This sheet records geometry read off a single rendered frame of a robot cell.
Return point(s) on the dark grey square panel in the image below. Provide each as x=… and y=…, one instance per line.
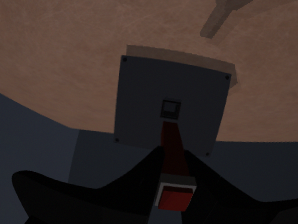
x=151, y=91

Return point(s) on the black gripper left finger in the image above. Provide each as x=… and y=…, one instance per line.
x=128, y=200

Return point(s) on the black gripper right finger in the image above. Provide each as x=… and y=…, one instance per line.
x=216, y=201

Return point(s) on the dark red square peg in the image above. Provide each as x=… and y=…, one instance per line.
x=176, y=187

